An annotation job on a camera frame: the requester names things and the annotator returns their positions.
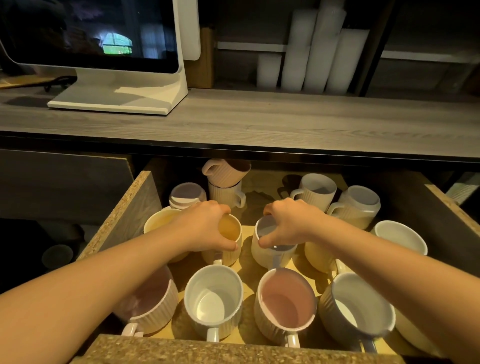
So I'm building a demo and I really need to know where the cream ribbed mug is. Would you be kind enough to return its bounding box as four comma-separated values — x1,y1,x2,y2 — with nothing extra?
208,180,247,209

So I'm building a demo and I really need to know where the person's left forearm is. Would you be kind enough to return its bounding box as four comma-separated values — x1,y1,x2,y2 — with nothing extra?
0,221,193,364

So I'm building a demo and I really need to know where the dark round lid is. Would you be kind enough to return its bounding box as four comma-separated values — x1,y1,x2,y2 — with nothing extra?
41,244,74,271

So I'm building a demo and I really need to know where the person's right forearm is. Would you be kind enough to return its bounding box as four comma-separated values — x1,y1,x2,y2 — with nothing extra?
312,217,480,364

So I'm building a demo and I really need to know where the grey ribbed mug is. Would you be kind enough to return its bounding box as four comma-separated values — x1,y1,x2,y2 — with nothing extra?
317,272,397,353

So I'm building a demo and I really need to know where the brown wooden block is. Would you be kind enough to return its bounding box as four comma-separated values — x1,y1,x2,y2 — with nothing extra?
185,26,215,90

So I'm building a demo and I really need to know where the wooden drawer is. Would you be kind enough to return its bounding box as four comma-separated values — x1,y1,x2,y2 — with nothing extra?
70,157,480,364

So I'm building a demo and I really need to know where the white ribbed object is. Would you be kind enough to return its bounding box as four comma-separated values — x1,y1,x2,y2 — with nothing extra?
445,172,480,206

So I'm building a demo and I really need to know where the person's right hand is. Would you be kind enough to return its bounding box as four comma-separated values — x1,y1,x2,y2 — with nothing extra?
257,197,325,250

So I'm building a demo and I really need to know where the yellow ribbed mug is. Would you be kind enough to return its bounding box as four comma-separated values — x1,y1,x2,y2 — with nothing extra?
304,241,350,275
143,207,190,263
201,213,244,267

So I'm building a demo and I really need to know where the wide white mug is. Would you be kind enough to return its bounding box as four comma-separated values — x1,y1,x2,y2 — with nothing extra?
370,220,428,256

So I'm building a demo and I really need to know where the white shelf board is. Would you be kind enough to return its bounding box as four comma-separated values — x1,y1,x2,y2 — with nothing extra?
216,41,480,65

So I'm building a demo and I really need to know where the tall stack of white cups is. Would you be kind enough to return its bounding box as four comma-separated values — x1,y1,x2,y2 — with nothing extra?
303,0,347,94

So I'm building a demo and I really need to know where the white mug with bluish inside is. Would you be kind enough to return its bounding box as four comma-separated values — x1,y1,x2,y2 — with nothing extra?
251,215,299,270

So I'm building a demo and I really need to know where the white touchscreen monitor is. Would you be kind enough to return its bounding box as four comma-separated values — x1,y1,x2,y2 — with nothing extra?
0,0,189,116

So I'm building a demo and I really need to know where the tilted pink ribbed mug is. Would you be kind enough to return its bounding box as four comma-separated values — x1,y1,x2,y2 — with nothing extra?
201,158,252,188

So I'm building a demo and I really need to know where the person's left hand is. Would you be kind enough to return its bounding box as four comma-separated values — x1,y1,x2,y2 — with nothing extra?
175,200,238,253

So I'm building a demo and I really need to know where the lavender ribbed mug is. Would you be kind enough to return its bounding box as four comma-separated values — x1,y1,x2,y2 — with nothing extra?
169,182,207,210

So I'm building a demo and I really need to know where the short stack of white cups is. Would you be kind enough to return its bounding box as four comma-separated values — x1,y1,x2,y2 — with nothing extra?
256,52,283,89

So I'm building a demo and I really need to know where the white side device of monitor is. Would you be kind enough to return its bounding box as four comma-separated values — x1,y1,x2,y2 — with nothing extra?
175,0,202,61

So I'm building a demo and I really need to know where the white ribbed mug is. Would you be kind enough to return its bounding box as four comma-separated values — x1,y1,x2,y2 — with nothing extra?
326,185,382,230
183,264,245,343
289,173,338,213

